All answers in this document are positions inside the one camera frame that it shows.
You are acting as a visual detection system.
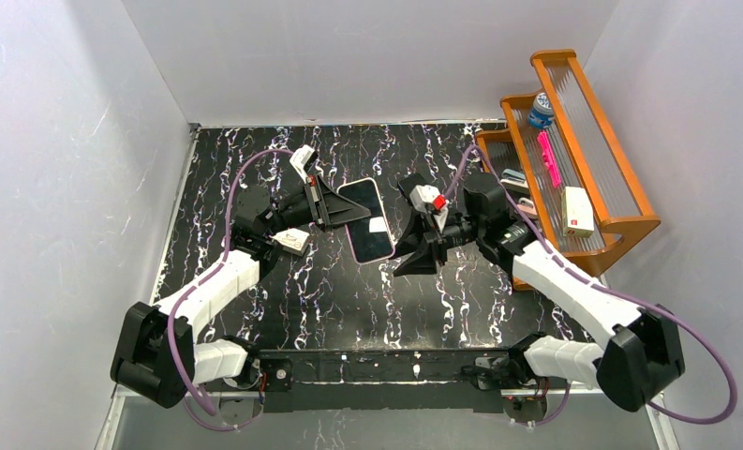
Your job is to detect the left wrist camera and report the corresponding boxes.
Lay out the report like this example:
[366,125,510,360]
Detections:
[290,145,318,184]

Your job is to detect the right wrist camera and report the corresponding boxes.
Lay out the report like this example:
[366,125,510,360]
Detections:
[409,185,447,214]

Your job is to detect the teal grey stapler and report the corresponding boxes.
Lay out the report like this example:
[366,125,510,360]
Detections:
[500,169,530,195]

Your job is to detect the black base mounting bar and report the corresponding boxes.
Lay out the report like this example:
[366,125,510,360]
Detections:
[257,349,551,417]

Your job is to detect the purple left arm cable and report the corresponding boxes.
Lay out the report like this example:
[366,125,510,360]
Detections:
[167,147,298,433]

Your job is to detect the pink highlighter pen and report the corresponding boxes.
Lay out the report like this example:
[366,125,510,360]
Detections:
[537,130,562,188]

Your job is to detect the beige phone case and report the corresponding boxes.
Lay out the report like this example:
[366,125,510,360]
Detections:
[335,176,395,266]

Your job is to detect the white box on rack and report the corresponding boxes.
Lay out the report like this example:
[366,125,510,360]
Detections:
[561,187,595,238]

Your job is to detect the black phone on table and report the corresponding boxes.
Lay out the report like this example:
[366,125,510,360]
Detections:
[397,172,427,200]

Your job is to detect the orange wooden tiered rack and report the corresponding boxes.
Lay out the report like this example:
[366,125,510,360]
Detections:
[476,50,661,277]

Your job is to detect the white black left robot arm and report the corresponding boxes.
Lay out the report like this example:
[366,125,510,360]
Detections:
[110,175,371,411]

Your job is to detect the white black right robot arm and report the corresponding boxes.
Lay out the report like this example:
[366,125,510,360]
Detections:
[394,172,686,412]

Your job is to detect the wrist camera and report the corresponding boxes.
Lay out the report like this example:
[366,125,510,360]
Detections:
[290,145,318,184]
[409,185,447,214]

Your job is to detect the blue white bottle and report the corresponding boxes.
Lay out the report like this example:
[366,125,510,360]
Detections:
[528,92,555,129]

